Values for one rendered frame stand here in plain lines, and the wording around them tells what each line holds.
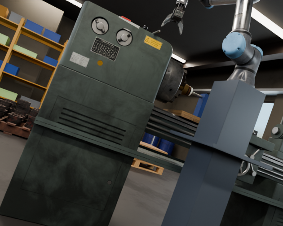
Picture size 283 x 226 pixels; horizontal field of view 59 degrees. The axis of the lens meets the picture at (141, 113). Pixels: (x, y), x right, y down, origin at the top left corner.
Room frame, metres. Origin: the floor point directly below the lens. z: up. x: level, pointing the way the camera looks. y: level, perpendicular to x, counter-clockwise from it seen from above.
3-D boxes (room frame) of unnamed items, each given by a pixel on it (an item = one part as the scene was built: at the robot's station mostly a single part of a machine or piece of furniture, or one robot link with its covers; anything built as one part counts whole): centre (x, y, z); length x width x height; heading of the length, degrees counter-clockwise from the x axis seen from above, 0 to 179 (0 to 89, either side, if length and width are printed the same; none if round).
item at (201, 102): (1.87, -0.41, 1.00); 0.08 x 0.06 x 0.23; 15
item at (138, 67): (1.66, 0.30, 1.06); 0.59 x 0.48 x 0.39; 105
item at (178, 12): (1.71, 0.01, 1.56); 0.09 x 0.08 x 0.12; 5
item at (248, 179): (1.73, -0.77, 0.73); 0.27 x 0.12 x 0.27; 105
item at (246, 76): (1.35, -0.45, 1.15); 0.15 x 0.15 x 0.10
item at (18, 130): (3.82, 1.72, 0.22); 1.25 x 0.86 x 0.45; 18
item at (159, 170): (4.81, -0.08, 0.22); 1.24 x 0.89 x 0.43; 111
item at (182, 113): (1.86, -0.34, 0.89); 0.36 x 0.30 x 0.04; 15
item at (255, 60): (1.35, -0.45, 1.27); 0.13 x 0.12 x 0.14; 129
